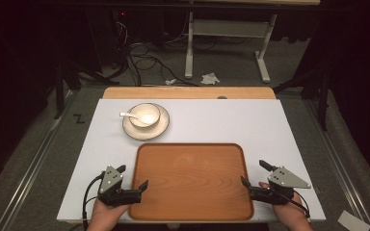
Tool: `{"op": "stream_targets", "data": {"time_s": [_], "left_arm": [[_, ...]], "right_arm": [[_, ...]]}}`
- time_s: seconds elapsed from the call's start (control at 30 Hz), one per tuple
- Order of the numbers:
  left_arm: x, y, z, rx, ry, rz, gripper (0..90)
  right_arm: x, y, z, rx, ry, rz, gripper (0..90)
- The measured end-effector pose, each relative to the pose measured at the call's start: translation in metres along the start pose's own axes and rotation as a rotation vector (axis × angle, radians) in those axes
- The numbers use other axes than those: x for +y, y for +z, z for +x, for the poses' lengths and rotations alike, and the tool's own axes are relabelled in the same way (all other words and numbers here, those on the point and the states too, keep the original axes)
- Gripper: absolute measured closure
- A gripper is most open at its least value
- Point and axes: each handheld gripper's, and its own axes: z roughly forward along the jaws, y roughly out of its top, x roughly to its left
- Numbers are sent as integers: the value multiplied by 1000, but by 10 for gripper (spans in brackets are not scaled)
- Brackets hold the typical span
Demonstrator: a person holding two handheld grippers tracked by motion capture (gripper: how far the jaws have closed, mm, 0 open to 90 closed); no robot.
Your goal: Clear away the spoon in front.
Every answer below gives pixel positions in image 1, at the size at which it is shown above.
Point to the person's left hand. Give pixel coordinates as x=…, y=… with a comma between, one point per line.
x=106, y=218

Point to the white table cover sheet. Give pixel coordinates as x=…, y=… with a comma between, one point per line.
x=237, y=122

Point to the white metal desk frame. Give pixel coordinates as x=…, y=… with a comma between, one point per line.
x=231, y=28

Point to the flat white paper sheet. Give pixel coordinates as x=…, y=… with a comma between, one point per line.
x=353, y=222

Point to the person's right hand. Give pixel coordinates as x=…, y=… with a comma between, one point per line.
x=294, y=218

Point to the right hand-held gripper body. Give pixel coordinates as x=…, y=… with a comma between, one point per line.
x=284, y=179

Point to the large crumpled white paper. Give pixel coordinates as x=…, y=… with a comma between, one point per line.
x=210, y=79

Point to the small crumpled white paper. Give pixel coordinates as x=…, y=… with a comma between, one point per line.
x=170, y=82

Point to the white dark-rimmed bowl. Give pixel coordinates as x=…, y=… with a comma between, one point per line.
x=147, y=110

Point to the metal floor rail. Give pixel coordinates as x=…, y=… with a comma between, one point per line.
x=340, y=166
x=29, y=179

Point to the white ceramic spoon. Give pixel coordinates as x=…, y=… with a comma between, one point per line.
x=126, y=115

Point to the white dark-rimmed plate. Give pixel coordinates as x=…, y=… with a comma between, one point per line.
x=162, y=128

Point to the black metal stand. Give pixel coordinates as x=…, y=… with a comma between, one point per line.
x=323, y=96
x=59, y=93

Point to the brown wooden tray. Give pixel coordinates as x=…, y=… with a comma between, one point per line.
x=191, y=183

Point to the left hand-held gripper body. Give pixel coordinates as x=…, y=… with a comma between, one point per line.
x=110, y=179

